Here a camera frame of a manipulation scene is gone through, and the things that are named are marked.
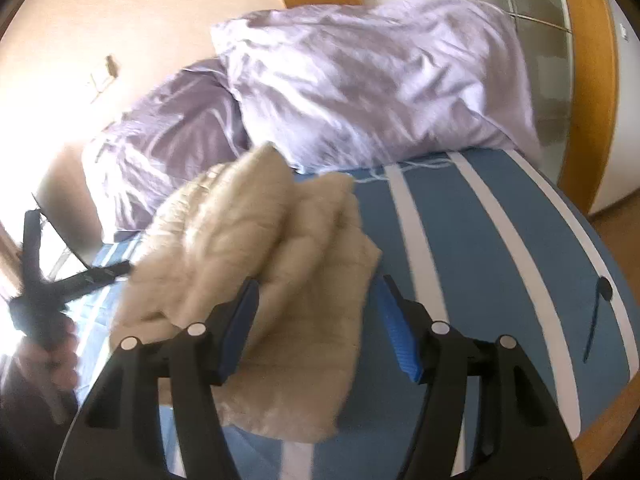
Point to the beige quilted puffer jacket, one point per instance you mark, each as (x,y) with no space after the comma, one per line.
(260,240)

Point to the darker purple pillow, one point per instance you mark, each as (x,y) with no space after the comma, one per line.
(165,150)

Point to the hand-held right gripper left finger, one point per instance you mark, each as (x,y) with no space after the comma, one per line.
(240,330)

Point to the wooden door with glass panels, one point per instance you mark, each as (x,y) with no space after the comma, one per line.
(525,35)

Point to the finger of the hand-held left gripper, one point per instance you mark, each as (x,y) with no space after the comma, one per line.
(97,275)

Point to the person's left hand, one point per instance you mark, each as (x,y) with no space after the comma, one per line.
(60,360)

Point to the wall hook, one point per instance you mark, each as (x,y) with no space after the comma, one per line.
(111,66)

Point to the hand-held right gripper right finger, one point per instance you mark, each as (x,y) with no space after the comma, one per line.
(400,335)

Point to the white wall switch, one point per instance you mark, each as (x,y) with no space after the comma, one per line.
(623,31)

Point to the blue striped bed sheet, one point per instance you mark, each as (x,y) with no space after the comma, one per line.
(450,240)

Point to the lighter purple pillow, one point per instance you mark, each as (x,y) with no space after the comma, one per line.
(375,80)

